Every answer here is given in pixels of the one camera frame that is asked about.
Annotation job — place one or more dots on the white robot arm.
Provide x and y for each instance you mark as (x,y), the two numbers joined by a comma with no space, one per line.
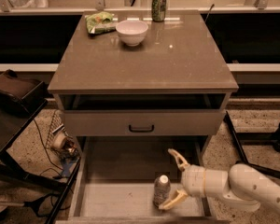
(242,187)

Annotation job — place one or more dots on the closed upper drawer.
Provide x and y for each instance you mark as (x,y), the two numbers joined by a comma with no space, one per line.
(95,123)

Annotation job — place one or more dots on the clear plastic water bottle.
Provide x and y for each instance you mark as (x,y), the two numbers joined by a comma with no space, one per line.
(162,187)

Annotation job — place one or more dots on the green snack bag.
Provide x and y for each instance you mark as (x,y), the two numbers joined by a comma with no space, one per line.
(99,23)

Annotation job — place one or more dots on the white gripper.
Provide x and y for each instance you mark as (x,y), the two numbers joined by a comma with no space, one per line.
(193,178)

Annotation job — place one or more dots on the black office chair base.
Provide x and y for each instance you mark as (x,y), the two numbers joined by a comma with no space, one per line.
(240,139)

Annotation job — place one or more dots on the black side table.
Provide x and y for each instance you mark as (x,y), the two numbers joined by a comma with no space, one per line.
(10,128)

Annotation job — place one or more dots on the white ceramic bowl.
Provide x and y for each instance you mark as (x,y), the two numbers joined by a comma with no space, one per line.
(132,33)

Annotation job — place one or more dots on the black drawer handle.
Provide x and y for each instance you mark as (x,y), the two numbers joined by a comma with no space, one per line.
(148,129)

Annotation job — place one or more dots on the black box on table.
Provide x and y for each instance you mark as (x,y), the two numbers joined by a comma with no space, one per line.
(20,96)

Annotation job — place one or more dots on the green soda can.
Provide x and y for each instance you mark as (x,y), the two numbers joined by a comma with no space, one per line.
(158,10)

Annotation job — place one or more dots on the grey drawer cabinet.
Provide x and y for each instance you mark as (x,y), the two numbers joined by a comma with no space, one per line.
(177,68)

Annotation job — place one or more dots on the open lower drawer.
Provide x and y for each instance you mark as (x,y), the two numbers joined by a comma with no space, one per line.
(115,183)

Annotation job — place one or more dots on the wire basket with clutter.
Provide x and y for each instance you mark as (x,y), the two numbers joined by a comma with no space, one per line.
(59,142)

